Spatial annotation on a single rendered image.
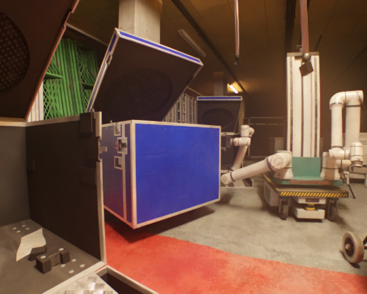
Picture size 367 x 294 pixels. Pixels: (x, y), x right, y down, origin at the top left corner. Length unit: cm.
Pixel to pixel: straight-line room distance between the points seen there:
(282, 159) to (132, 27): 266
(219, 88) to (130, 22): 484
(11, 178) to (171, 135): 128
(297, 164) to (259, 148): 580
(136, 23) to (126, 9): 31
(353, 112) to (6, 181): 297
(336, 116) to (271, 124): 627
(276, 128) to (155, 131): 725
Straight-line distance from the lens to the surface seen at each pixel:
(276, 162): 205
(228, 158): 519
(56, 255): 127
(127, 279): 114
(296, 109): 252
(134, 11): 344
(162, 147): 160
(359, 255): 172
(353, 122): 235
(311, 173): 250
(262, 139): 822
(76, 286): 113
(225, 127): 505
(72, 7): 151
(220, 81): 760
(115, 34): 194
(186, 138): 177
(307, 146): 254
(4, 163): 190
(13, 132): 190
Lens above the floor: 82
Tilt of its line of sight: 2 degrees down
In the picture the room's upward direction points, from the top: straight up
